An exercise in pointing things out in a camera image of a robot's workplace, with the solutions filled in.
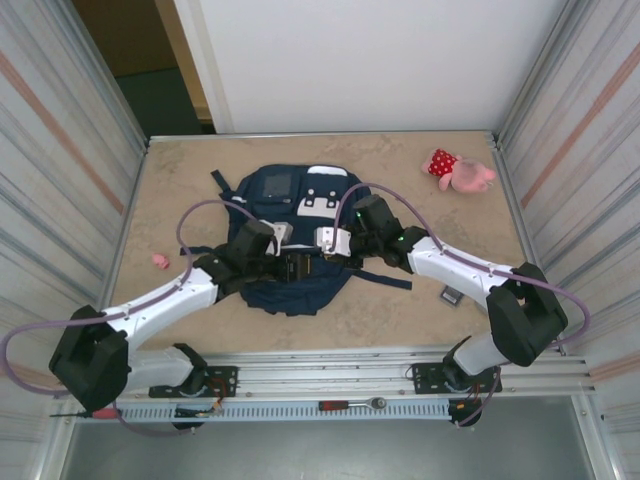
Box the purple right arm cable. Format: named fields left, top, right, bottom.
left=326, top=182, right=593, bottom=429

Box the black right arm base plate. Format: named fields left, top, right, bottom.
left=410, top=360, right=503, bottom=397

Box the navy blue backpack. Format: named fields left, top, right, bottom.
left=209, top=163, right=414, bottom=318

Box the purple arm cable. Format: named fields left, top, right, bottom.
left=0, top=199, right=275, bottom=439
left=326, top=182, right=593, bottom=429

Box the pink plush toy red dress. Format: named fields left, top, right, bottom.
left=424, top=147, right=498, bottom=195

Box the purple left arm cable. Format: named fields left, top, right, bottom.
left=0, top=199, right=275, bottom=439

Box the ratchet wrench with red handle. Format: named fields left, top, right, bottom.
left=318, top=396, right=389, bottom=412

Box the aluminium frame rail with grooves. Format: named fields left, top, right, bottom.
left=53, top=351, right=599, bottom=402

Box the red handled screwdriver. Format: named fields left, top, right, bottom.
left=48, top=407, right=122, bottom=421

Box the thin aluminium table edge rail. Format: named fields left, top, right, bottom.
left=146, top=130, right=498, bottom=147

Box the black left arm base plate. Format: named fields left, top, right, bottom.
left=148, top=365, right=240, bottom=399

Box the slotted grey cable duct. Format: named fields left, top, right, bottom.
left=116, top=401, right=452, bottom=422

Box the black connector with orange wires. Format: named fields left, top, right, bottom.
left=173, top=404, right=225, bottom=420

